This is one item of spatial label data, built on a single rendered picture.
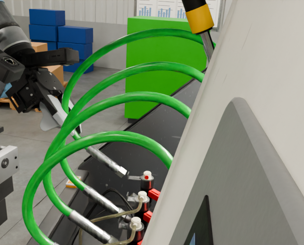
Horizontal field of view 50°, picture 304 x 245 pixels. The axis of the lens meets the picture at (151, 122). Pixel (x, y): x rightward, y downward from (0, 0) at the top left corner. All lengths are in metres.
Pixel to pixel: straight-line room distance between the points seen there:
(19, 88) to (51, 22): 6.50
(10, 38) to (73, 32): 6.25
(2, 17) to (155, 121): 0.49
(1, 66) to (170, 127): 0.57
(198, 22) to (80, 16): 7.62
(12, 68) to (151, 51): 3.39
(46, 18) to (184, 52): 4.00
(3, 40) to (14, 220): 1.93
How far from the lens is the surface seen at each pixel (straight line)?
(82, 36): 6.89
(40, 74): 0.69
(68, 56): 0.66
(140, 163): 1.03
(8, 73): 0.54
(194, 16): 0.27
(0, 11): 0.76
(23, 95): 0.70
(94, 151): 0.68
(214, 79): 0.19
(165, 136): 0.99
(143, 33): 0.60
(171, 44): 3.84
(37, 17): 7.33
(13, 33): 0.73
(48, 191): 0.56
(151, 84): 3.95
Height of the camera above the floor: 1.47
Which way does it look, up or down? 20 degrees down
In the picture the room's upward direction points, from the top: 4 degrees clockwise
